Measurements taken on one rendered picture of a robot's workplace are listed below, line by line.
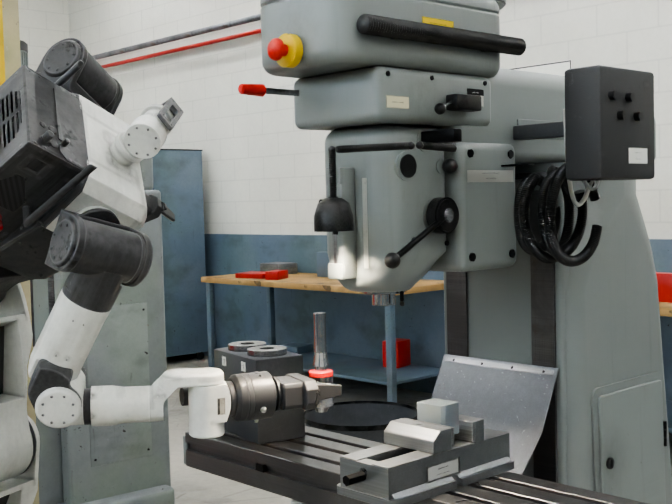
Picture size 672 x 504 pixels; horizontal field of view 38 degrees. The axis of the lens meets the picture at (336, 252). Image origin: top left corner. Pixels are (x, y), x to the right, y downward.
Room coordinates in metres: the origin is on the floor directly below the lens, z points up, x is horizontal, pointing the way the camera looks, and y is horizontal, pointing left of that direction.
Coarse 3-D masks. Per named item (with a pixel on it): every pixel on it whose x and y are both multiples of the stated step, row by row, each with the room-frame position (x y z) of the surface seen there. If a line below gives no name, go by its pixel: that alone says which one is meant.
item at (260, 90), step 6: (240, 84) 1.83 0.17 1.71; (246, 84) 1.83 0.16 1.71; (252, 84) 1.84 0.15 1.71; (258, 84) 1.85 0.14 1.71; (240, 90) 1.82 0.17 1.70; (246, 90) 1.82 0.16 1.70; (252, 90) 1.83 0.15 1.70; (258, 90) 1.84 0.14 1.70; (264, 90) 1.85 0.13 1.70; (270, 90) 1.87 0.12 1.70; (276, 90) 1.88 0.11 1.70; (282, 90) 1.89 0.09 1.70; (288, 90) 1.90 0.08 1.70; (294, 90) 1.91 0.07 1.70
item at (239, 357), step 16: (224, 352) 2.25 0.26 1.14; (240, 352) 2.23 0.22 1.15; (256, 352) 2.15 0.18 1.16; (272, 352) 2.15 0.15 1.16; (288, 352) 2.21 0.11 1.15; (224, 368) 2.25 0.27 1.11; (240, 368) 2.17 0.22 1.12; (256, 368) 2.11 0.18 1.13; (272, 368) 2.13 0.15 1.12; (288, 368) 2.15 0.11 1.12; (288, 416) 2.15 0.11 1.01; (304, 416) 2.17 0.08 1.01; (240, 432) 2.18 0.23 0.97; (256, 432) 2.12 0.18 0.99; (272, 432) 2.13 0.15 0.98; (288, 432) 2.15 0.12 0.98; (304, 432) 2.17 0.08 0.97
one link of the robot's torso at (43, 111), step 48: (0, 96) 1.73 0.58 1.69; (48, 96) 1.73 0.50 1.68; (0, 144) 1.84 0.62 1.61; (48, 144) 1.64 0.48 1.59; (96, 144) 1.76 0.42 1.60; (0, 192) 1.67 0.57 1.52; (48, 192) 1.69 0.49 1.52; (96, 192) 1.69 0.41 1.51; (144, 192) 1.80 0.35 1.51; (0, 240) 1.75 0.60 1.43; (48, 240) 1.75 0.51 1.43
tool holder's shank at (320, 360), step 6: (318, 312) 1.88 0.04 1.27; (324, 312) 1.88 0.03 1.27; (318, 318) 1.86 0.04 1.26; (324, 318) 1.87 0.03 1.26; (318, 324) 1.86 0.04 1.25; (324, 324) 1.87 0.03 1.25; (318, 330) 1.86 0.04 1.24; (324, 330) 1.87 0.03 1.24; (318, 336) 1.86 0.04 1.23; (324, 336) 1.87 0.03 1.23; (318, 342) 1.86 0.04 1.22; (324, 342) 1.86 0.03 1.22; (318, 348) 1.86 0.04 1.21; (324, 348) 1.86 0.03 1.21; (318, 354) 1.86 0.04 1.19; (324, 354) 1.86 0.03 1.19; (318, 360) 1.86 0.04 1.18; (324, 360) 1.86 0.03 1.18; (318, 366) 1.86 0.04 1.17; (324, 366) 1.86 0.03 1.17
